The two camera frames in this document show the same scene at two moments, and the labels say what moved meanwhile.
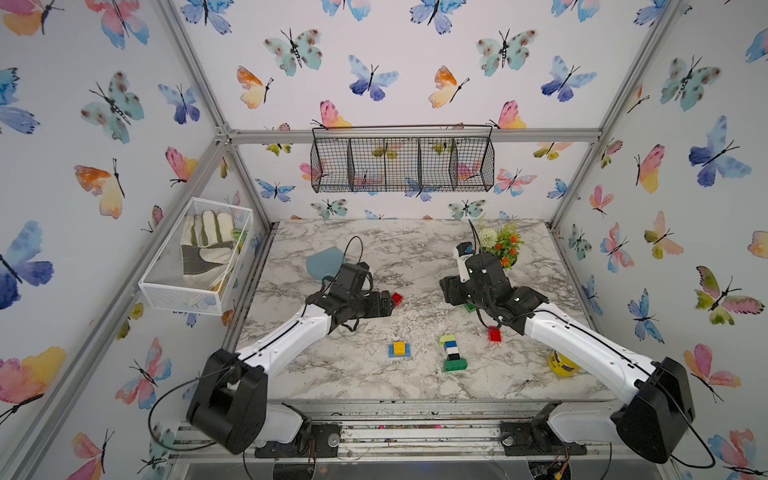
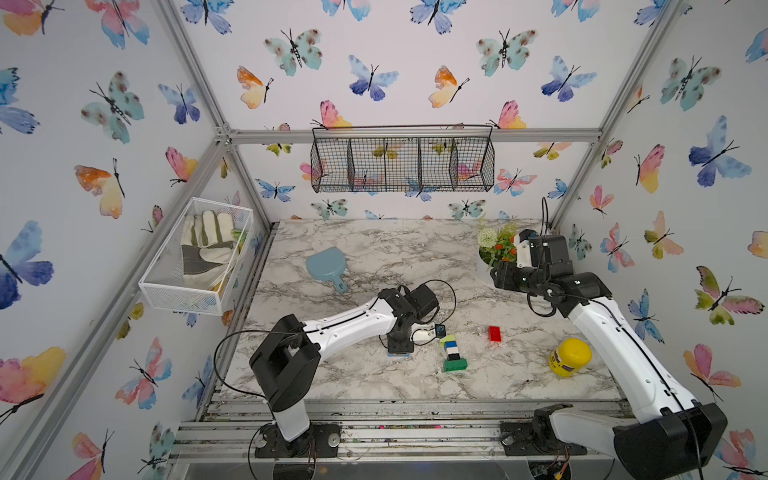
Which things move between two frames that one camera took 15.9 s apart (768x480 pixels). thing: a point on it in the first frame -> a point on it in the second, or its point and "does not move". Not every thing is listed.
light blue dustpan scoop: x=324 y=263 does not move
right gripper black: x=452 y=289 -> x=506 y=276
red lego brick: x=495 y=334 does not move
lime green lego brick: x=447 y=338 does not move
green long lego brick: x=455 y=364 does not move
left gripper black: x=375 y=310 -> x=396 y=348
